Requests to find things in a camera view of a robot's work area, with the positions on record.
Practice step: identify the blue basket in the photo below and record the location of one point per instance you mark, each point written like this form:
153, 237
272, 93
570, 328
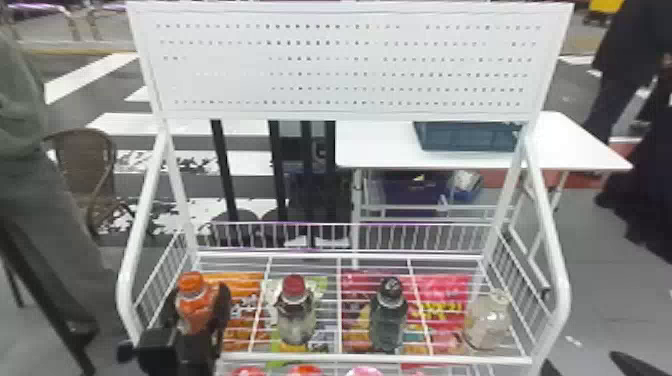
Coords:
464, 136

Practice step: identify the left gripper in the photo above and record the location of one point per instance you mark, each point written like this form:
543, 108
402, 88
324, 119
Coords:
173, 354

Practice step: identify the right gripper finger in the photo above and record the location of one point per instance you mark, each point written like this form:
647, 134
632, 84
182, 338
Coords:
550, 369
638, 366

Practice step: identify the red bottle cap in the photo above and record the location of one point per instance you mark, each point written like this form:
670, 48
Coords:
248, 372
304, 370

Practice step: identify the dark green bottle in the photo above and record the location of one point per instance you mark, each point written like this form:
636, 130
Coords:
388, 320

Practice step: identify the person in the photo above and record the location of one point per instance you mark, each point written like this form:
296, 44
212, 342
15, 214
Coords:
36, 199
624, 52

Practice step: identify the pink snack packet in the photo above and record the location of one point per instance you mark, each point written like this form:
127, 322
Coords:
443, 310

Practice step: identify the clear bottle with red cap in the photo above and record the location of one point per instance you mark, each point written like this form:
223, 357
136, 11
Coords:
295, 315

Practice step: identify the purple crate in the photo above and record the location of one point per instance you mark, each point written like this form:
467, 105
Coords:
412, 194

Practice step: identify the orange snack packet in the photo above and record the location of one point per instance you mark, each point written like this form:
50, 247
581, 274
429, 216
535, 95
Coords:
242, 294

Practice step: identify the white side table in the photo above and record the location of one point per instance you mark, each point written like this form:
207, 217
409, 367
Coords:
567, 144

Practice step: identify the brown chair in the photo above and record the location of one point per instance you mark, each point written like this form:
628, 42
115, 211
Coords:
86, 168

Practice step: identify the orange bottle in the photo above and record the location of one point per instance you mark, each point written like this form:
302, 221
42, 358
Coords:
194, 307

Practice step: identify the pink bottle cap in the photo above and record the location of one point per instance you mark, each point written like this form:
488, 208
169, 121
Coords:
364, 371

